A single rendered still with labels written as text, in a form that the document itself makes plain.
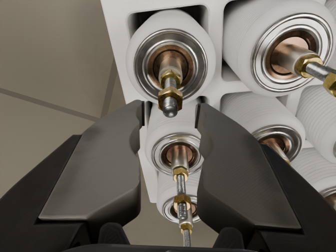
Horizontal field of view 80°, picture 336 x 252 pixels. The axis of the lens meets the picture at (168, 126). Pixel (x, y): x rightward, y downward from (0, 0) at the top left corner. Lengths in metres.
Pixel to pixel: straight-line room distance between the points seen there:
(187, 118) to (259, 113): 0.09
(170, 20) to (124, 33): 0.09
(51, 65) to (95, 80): 0.10
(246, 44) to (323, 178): 0.25
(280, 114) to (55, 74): 0.47
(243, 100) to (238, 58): 0.10
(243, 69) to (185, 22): 0.08
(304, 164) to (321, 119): 0.11
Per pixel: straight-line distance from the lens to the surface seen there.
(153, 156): 0.27
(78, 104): 0.56
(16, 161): 0.79
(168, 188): 0.34
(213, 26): 0.28
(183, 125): 0.25
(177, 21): 0.21
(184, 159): 0.25
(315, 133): 0.35
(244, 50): 0.23
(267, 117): 0.27
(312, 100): 0.37
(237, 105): 0.31
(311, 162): 0.41
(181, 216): 0.21
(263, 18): 0.23
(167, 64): 0.19
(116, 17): 0.29
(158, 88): 0.22
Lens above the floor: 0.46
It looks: 57 degrees down
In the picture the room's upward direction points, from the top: 179 degrees counter-clockwise
